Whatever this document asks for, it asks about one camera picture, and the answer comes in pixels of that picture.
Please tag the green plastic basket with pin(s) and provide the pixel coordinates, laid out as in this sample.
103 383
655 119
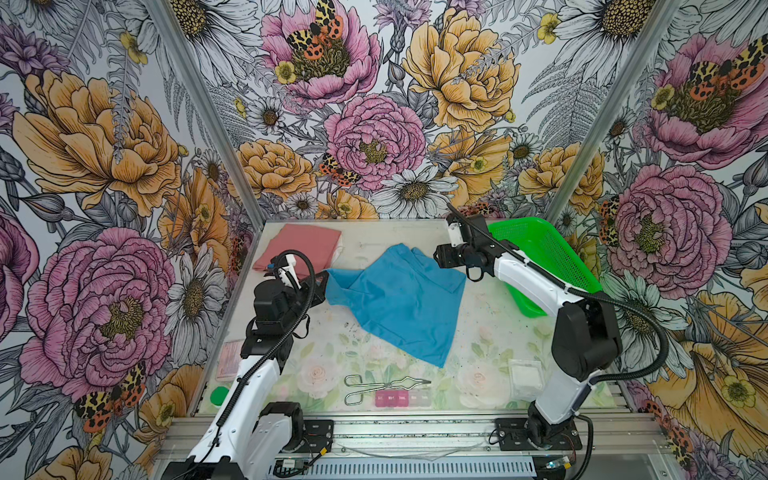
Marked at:
543 245

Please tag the red white small box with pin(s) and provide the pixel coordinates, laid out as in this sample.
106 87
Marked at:
229 360

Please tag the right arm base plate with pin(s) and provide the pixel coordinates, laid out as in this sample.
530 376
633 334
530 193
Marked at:
523 434

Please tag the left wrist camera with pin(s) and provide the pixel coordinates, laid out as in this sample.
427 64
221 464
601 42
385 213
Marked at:
284 269

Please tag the pink pill organizer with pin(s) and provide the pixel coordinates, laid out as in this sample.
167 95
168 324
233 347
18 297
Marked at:
401 398

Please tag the blue t-shirt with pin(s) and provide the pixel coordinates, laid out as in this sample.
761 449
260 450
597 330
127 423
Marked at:
405 299

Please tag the metal tongs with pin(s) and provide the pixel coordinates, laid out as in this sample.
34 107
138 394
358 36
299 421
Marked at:
361 387

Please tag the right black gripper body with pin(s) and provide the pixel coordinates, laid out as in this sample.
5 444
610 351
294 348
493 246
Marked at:
457 257

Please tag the green lid white jar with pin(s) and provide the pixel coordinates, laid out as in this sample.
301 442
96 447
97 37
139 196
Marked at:
218 396

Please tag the aluminium front rail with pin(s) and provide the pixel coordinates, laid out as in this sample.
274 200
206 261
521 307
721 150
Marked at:
432 434

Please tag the white gauze packet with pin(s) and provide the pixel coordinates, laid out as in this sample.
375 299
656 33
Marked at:
526 379

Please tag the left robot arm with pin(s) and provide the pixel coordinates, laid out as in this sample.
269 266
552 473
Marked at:
249 432

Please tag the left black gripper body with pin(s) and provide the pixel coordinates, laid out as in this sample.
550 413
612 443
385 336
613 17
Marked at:
298 299

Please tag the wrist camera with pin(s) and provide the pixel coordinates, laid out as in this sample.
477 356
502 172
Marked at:
284 269
455 229

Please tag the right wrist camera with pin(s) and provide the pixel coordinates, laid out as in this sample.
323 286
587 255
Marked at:
455 229

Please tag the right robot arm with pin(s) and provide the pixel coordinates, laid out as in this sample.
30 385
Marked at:
585 340

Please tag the folded pink t-shirt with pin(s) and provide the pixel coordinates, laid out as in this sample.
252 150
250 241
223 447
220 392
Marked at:
318 244

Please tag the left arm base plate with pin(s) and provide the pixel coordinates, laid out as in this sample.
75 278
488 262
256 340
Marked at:
316 435

